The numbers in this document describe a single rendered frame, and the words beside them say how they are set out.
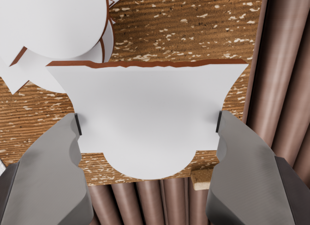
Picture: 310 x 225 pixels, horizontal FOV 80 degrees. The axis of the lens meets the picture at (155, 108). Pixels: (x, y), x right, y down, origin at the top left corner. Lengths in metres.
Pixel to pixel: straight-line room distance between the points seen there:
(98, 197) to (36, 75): 0.28
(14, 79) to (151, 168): 0.13
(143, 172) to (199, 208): 0.29
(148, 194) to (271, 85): 0.28
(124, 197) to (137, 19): 0.31
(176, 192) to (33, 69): 0.31
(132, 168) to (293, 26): 0.23
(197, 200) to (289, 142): 0.20
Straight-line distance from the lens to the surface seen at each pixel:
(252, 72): 0.28
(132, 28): 0.21
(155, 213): 0.44
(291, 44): 0.28
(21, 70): 0.19
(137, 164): 0.16
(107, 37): 0.17
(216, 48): 0.23
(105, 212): 0.44
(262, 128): 0.33
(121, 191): 0.38
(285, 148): 0.38
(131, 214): 0.44
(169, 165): 0.16
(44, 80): 0.18
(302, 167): 0.44
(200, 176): 0.31
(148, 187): 0.37
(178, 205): 0.42
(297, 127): 0.36
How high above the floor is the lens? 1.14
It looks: 60 degrees down
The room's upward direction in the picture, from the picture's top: 176 degrees clockwise
